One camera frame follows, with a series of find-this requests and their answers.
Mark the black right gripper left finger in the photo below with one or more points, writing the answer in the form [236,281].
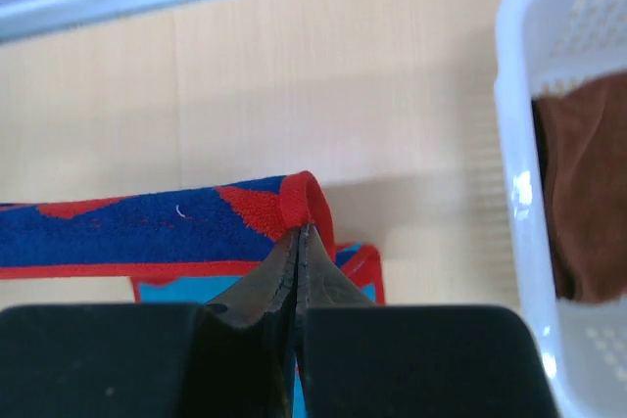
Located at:
[229,357]

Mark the white plastic mesh basket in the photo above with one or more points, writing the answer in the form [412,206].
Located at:
[553,46]

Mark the red towel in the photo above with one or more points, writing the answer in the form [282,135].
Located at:
[160,239]

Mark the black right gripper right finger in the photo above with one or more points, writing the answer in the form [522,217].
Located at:
[359,359]

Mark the brown towel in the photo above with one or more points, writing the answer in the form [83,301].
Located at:
[581,144]

